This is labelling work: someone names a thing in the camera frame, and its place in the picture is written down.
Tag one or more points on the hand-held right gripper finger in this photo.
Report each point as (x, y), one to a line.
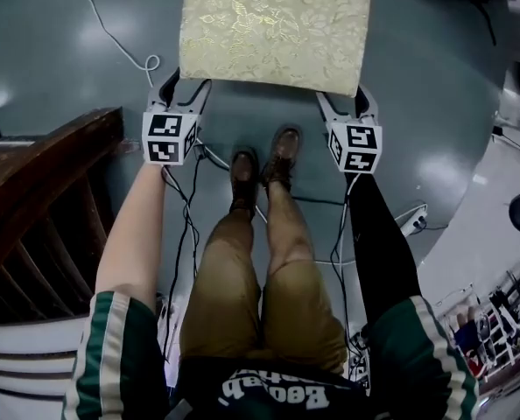
(370, 102)
(330, 108)

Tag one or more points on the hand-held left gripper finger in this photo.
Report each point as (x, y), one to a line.
(200, 94)
(169, 85)

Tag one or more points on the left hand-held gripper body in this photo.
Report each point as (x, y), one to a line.
(168, 136)

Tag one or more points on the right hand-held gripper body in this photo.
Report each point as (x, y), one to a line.
(358, 144)

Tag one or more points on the cream floral cushioned stool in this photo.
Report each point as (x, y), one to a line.
(273, 29)

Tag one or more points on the person's left forearm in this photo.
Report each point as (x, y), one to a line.
(133, 234)

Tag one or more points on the person's right forearm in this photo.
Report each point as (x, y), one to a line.
(378, 243)

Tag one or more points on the person's right brown shoe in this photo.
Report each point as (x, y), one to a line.
(283, 151)

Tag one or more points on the person's brown shoe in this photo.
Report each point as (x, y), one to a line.
(243, 177)
(283, 151)

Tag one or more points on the person's left brown shoe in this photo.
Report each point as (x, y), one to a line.
(243, 177)

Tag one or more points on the white power strip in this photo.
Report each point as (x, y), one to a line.
(411, 219)

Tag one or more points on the dark wooden chair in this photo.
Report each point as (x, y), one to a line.
(37, 191)

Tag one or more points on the white table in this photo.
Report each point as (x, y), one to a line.
(483, 217)

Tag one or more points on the person's right leg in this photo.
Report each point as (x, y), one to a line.
(295, 278)

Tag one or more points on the person's leg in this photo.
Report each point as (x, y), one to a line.
(225, 287)
(295, 278)

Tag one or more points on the person's left leg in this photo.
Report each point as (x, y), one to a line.
(225, 287)

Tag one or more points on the cluttered metal shelf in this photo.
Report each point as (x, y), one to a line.
(501, 313)

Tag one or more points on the person's green striped jersey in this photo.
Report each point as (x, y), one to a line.
(260, 392)

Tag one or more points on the white slatted bench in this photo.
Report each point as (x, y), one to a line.
(23, 366)

